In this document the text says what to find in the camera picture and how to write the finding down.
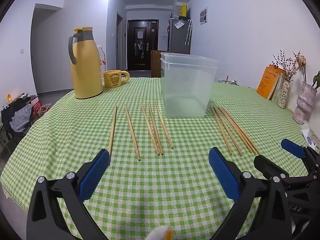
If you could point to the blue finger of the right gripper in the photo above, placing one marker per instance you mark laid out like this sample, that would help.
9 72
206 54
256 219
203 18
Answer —
294 149
268 168

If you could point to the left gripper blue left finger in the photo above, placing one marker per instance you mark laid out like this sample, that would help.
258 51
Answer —
91 173

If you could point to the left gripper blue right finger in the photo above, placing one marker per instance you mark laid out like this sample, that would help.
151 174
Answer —
224 174

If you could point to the wooden chopstick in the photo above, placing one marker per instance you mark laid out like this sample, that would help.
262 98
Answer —
244 133
228 131
110 144
164 126
155 130
219 123
237 129
150 130
133 136

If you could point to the white gloved hand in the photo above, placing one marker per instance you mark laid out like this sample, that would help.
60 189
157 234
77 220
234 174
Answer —
161 233

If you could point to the green checkered tablecloth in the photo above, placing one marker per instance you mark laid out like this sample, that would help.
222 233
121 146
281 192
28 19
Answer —
178 188

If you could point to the pink spiral vase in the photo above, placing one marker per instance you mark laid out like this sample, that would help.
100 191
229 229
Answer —
307 94

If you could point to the orange books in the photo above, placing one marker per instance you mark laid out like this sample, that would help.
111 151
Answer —
269 81

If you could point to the floral vase with twigs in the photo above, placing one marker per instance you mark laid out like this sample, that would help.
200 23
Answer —
287 68

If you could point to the red basket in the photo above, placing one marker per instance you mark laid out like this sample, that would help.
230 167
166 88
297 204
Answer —
39 109

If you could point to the black folding chair with clothes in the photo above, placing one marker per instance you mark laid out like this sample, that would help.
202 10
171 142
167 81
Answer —
17 117

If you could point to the yellow bear mug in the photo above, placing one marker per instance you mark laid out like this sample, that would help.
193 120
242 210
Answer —
115 78

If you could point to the clear plastic container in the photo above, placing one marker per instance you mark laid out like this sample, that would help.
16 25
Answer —
186 83

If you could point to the clear plastic water bottle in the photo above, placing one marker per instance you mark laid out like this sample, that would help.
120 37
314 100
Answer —
102 60

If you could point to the yellow thermos jug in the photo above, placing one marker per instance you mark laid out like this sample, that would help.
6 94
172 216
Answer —
85 65

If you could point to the brown wooden chair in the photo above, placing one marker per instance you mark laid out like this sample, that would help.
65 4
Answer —
156 63

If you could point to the grey refrigerator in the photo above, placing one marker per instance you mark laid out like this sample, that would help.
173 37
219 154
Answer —
178 34

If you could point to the dark entrance door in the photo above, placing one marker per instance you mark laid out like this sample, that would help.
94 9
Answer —
142 38

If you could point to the yellow box on fridge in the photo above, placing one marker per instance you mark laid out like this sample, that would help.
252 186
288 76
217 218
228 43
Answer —
183 10

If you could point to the wall electrical panel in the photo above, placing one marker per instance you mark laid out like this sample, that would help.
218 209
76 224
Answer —
203 16

